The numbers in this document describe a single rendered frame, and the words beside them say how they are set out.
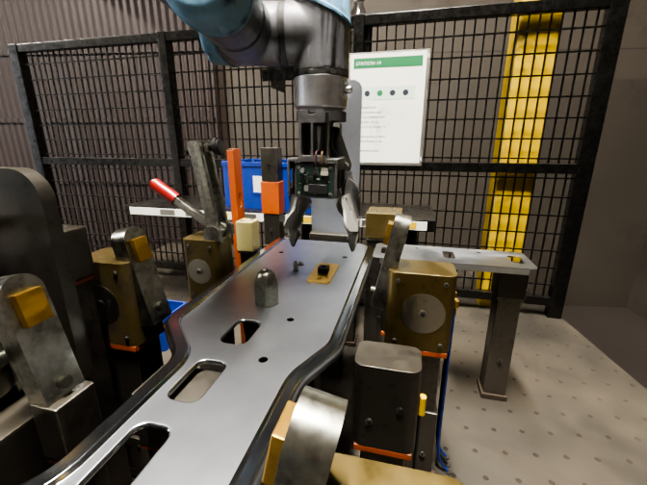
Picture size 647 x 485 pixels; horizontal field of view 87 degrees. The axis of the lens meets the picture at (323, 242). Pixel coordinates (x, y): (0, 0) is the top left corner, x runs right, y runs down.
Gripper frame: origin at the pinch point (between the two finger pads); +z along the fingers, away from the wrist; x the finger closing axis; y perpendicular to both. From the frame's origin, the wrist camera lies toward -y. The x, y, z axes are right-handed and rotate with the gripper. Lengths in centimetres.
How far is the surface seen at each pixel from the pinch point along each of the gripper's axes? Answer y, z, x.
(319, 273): 1.3, 5.1, -0.4
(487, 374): -13.1, 29.5, 31.7
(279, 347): 22.5, 5.3, 0.7
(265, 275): 13.6, 1.0, -4.6
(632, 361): -154, 104, 146
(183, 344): 24.8, 5.0, -9.5
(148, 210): -32, 4, -61
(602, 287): -228, 88, 161
